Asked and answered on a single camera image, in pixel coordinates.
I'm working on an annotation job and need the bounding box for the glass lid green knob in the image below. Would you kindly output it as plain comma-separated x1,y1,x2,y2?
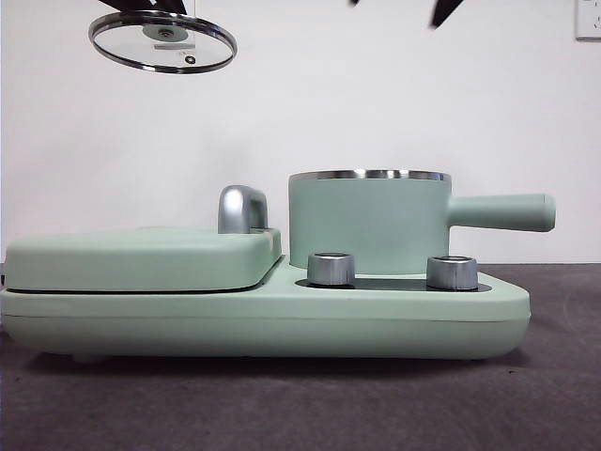
88,9,239,75

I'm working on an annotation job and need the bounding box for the mint green grill cover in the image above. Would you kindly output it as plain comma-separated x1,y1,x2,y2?
2,226,284,293

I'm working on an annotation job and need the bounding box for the silver control knob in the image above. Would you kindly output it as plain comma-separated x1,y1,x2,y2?
306,252,357,288
425,256,479,290

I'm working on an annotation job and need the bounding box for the mint green breakfast machine base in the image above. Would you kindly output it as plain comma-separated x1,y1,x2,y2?
0,256,532,365

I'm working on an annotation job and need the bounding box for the white wall socket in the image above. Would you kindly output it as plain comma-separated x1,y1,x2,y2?
575,0,601,41

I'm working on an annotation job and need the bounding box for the silver grill cover handle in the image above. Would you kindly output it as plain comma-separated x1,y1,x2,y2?
217,185,270,235

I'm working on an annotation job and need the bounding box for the mint green pot with handle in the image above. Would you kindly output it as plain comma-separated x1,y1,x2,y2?
287,167,558,277

